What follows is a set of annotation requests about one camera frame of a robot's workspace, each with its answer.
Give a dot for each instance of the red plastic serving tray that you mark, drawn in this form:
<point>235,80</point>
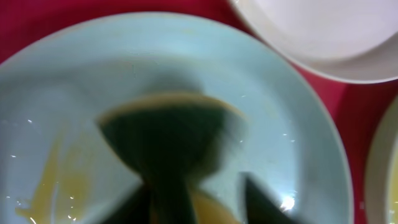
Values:
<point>355,109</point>

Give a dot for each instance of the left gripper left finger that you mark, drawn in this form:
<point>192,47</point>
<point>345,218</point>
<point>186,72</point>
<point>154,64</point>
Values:
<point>134,210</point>

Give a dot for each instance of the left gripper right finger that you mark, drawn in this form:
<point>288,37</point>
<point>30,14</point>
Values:
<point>259,207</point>

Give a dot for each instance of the light blue plate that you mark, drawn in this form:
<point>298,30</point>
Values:
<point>381,171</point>
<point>56,167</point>

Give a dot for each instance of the green and yellow sponge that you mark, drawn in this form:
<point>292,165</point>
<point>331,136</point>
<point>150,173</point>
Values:
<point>171,140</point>

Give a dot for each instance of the white plate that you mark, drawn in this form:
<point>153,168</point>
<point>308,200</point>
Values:
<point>352,41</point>

